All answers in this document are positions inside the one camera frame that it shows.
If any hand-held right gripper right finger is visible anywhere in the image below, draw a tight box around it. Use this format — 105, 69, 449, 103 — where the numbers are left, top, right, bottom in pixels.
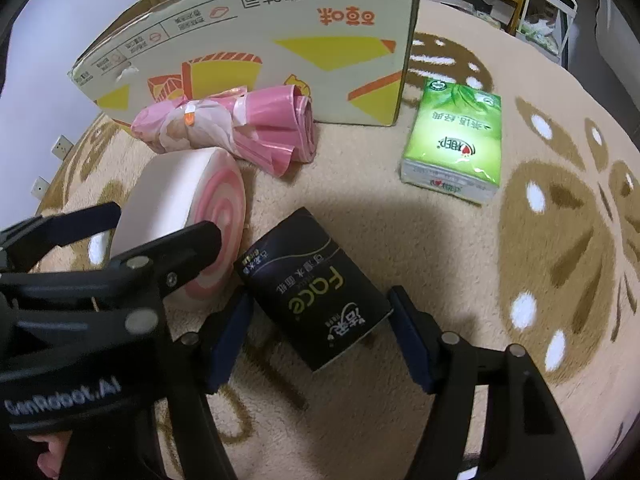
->
387, 285, 586, 480

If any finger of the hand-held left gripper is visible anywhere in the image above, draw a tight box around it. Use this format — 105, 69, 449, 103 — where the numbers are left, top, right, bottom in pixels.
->
0, 202, 123, 273
0, 220, 223, 338

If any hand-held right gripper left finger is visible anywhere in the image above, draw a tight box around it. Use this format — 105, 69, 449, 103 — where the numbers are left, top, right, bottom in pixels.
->
145, 287, 256, 480

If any pink swirl roll cushion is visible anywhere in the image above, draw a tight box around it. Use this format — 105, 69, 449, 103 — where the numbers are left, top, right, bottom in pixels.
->
109, 146, 247, 311

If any black tissue pack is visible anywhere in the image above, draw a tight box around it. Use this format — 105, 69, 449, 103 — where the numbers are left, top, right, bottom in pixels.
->
233, 206, 394, 372

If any printed cardboard box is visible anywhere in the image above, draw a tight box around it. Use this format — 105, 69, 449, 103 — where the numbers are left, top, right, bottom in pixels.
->
67, 0, 426, 126

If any person's left hand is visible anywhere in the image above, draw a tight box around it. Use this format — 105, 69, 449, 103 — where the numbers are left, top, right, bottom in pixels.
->
27, 432, 73, 480

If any beige patterned rug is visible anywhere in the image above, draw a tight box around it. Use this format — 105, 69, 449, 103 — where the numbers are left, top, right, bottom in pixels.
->
30, 0, 640, 480

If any pink garbage bag roll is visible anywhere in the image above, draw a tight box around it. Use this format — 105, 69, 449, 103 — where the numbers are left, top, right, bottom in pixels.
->
131, 85, 319, 176

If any green tissue pack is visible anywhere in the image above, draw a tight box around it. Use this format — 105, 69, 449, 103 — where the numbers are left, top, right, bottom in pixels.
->
399, 77, 502, 206

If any white bed curtain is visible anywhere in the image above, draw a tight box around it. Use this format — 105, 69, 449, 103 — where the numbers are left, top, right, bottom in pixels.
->
595, 0, 640, 106

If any white metal cart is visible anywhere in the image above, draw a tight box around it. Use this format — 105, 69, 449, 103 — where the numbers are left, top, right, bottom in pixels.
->
517, 0, 581, 68

